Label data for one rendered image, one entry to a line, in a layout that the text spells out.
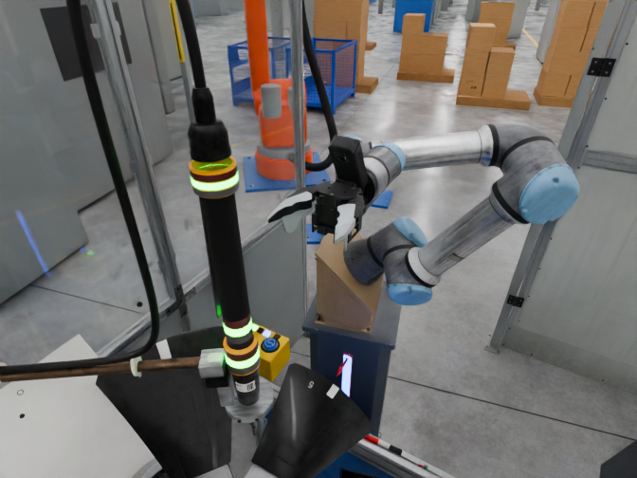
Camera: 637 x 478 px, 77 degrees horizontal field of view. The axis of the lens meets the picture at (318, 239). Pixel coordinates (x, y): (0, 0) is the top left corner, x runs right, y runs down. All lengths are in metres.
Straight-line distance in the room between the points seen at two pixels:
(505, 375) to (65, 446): 2.28
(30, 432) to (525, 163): 1.06
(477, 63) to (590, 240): 5.85
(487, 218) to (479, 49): 6.95
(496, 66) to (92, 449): 7.62
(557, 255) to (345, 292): 1.42
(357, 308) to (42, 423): 0.82
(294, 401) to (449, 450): 1.49
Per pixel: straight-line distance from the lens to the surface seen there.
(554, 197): 0.92
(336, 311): 1.29
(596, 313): 2.58
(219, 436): 0.76
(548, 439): 2.54
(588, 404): 2.79
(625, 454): 1.05
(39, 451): 0.93
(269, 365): 1.17
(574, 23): 8.39
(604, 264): 2.41
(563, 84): 8.54
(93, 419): 0.95
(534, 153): 0.95
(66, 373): 0.62
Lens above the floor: 1.97
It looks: 34 degrees down
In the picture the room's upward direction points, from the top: straight up
